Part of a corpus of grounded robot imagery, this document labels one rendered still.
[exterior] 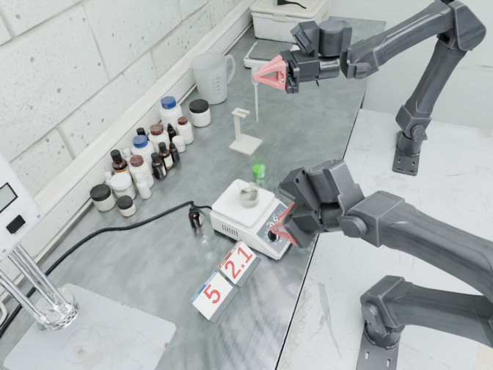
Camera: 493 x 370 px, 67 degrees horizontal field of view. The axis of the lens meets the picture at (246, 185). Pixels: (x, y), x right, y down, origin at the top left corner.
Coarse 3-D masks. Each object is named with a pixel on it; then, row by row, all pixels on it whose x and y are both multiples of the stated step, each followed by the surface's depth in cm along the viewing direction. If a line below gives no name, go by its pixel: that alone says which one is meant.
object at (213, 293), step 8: (216, 280) 83; (208, 288) 82; (216, 288) 83; (224, 288) 84; (200, 296) 80; (208, 296) 81; (216, 296) 82; (200, 304) 80; (208, 304) 81; (216, 304) 82; (208, 312) 80
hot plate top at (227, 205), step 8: (232, 184) 96; (224, 192) 94; (232, 192) 94; (264, 192) 94; (216, 200) 93; (224, 200) 92; (232, 200) 92; (264, 200) 92; (272, 200) 92; (216, 208) 91; (224, 208) 91; (232, 208) 90; (240, 208) 90; (256, 208) 90; (264, 208) 90; (224, 216) 90; (232, 216) 89; (240, 216) 89; (248, 216) 89; (256, 216) 88; (248, 224) 87
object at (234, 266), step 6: (240, 246) 89; (234, 252) 88; (240, 252) 88; (246, 252) 89; (234, 258) 87; (240, 258) 88; (246, 258) 89; (228, 264) 86; (234, 264) 87; (240, 264) 87; (246, 264) 88; (228, 270) 85; (234, 270) 86; (240, 270) 87; (234, 276) 86
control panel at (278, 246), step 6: (276, 210) 93; (282, 210) 93; (270, 216) 91; (276, 216) 92; (264, 222) 90; (270, 222) 90; (264, 228) 89; (282, 228) 91; (258, 234) 88; (264, 234) 88; (264, 240) 88; (270, 240) 88; (282, 240) 89; (270, 246) 87; (276, 246) 88; (282, 246) 89
